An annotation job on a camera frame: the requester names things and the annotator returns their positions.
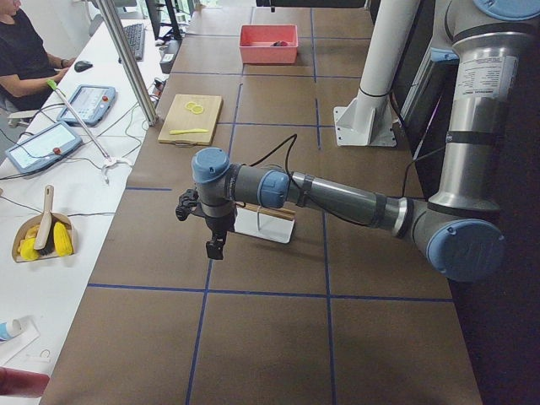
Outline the bamboo cutting board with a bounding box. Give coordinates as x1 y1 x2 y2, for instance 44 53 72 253
158 94 223 146

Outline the black box with label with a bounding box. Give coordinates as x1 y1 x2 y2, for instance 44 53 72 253
159 40 181 74

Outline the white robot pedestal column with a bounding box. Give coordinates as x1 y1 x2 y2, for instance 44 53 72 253
358 0 420 98

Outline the right wooden rack rod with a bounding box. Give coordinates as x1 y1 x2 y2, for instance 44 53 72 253
248 204 296 216

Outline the upper lemon slice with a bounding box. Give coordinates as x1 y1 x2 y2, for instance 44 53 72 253
185 101 203 111

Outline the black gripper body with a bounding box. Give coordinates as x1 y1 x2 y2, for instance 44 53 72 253
202 202 236 241

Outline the near teach pendant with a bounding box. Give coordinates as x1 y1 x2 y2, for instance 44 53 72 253
5 122 83 174

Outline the black computer mouse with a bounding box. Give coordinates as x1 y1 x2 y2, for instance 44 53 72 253
73 61 93 73

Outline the black monitor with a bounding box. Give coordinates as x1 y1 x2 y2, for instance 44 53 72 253
145 0 190 43

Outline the pink plastic bin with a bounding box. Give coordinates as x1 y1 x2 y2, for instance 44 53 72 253
240 24 299 64

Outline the wooden rack rod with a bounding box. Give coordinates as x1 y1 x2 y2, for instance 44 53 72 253
248 204 296 216
244 204 295 220

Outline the white plastic bottle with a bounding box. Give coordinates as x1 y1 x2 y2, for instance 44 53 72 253
0 319 23 343

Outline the teach pendant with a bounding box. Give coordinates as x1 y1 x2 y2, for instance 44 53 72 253
5 122 83 174
69 84 116 127

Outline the lemon slice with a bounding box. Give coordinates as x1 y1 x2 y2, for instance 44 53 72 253
185 101 203 111
189 105 204 115

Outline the seated person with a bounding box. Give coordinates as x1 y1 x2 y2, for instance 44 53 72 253
1 1 75 111

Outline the lower lemon slice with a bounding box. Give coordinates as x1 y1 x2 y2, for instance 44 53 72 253
189 105 204 115

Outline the left wooden rack rod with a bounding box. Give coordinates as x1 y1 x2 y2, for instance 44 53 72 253
244 204 295 220

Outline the beige dustpan with brush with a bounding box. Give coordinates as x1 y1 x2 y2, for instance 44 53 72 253
12 185 76 262

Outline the far teach pendant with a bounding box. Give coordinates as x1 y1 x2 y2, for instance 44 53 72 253
69 84 116 127

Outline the white rectangular tray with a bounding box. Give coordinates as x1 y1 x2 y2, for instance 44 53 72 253
234 208 295 244

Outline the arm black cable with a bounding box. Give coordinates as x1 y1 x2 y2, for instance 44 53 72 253
240 133 448 224

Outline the yellow plastic knife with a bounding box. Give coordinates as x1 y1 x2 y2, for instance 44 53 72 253
169 128 208 135

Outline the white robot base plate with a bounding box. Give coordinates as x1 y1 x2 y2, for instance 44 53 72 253
333 94 397 148

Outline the aluminium frame post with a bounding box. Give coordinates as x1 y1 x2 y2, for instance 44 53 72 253
96 0 159 127

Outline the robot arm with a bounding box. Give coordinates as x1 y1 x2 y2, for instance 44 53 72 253
178 1 539 282

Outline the black keyboard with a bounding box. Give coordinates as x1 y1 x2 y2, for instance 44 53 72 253
123 23 145 61

